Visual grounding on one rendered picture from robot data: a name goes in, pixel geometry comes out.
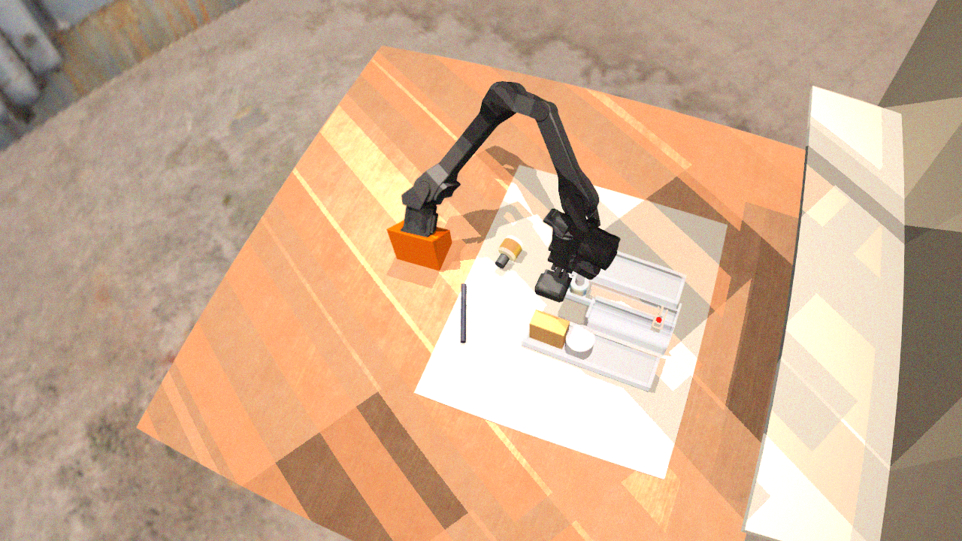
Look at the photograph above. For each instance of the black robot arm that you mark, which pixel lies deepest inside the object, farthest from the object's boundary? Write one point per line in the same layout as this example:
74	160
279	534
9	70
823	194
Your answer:
579	199

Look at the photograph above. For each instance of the grey thin rod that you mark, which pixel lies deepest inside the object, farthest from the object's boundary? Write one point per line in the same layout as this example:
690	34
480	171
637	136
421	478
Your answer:
463	312

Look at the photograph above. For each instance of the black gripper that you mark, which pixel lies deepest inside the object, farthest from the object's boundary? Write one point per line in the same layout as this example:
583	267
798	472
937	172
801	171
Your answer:
554	284

